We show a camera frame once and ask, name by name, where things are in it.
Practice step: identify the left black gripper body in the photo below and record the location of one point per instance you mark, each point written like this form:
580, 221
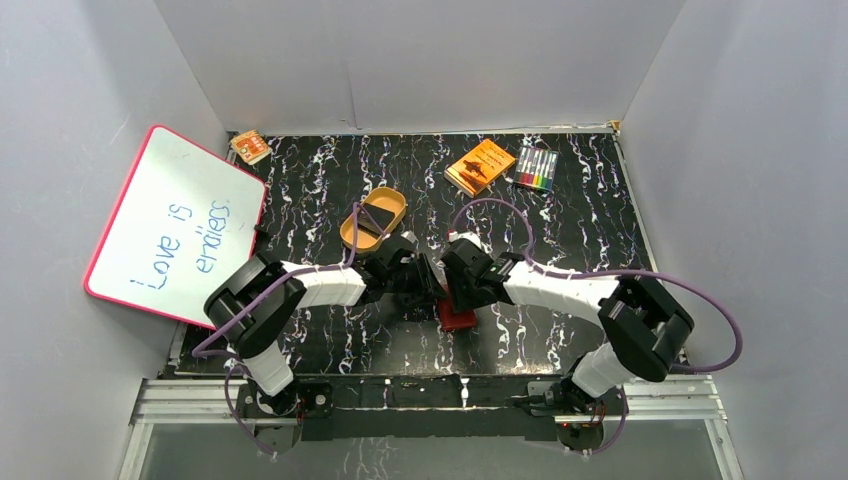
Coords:
424, 278

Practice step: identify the small orange card box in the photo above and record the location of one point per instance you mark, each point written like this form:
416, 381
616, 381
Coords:
250, 147

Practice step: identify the red card holder wallet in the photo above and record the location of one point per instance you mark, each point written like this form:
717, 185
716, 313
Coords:
451, 321

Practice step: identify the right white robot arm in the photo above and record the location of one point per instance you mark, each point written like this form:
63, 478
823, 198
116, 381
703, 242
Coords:
644, 325

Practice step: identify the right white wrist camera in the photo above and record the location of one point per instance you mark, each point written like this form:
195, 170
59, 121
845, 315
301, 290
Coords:
454, 236

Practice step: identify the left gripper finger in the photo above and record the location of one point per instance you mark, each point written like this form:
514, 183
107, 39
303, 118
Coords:
403, 299
428, 289

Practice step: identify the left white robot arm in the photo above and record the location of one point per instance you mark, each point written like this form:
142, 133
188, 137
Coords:
252, 307

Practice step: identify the pink framed whiteboard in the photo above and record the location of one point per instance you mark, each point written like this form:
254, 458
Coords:
184, 223

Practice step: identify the pack of coloured markers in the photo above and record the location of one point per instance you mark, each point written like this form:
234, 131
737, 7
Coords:
535, 168

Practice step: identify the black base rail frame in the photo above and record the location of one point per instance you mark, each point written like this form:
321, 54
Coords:
338, 407

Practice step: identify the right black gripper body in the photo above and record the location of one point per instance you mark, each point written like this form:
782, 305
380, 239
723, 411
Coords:
476, 299

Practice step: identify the orange oval tray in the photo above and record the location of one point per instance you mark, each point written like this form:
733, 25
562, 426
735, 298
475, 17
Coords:
354, 238

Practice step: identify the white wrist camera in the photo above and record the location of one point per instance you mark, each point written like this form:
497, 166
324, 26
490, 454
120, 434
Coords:
454, 236
409, 236

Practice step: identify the stack of black credit cards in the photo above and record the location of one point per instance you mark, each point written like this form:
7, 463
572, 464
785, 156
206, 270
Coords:
374, 219

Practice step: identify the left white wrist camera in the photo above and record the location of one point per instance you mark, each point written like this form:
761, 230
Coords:
409, 236

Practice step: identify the orange book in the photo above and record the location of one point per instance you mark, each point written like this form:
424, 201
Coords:
479, 168

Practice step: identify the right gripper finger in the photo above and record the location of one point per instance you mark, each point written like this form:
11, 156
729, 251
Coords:
448, 264
461, 295

